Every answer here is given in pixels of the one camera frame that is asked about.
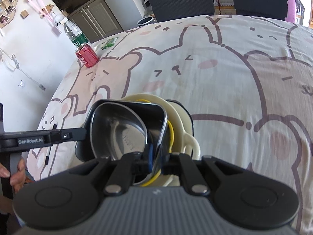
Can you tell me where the yellow rimmed bowl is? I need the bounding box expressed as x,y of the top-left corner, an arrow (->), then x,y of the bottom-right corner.
137,103 -> 174,187

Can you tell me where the cream ceramic handled bowl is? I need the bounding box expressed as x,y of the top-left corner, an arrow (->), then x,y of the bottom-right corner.
120,92 -> 202,186

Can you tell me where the rectangular steel tray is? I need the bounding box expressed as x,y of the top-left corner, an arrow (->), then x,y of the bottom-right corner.
75,100 -> 168,164

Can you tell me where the person left hand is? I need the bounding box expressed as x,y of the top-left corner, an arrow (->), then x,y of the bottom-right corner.
0,158 -> 26,193

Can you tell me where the cartoon printed tablecloth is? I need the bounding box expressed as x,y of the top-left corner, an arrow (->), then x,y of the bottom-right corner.
39,15 -> 312,234

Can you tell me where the red milk drink can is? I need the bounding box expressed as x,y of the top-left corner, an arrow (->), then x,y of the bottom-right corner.
75,43 -> 99,68

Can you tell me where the green white snack packet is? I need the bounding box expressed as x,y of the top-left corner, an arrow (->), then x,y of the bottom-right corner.
100,37 -> 118,50

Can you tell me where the clear water bottle green label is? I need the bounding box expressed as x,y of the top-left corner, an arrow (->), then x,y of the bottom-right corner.
63,20 -> 89,48

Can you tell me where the grey trash bin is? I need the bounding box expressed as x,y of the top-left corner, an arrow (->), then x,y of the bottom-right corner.
137,16 -> 156,27

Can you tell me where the pink cushion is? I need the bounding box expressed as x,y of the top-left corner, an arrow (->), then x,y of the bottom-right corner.
285,0 -> 296,23

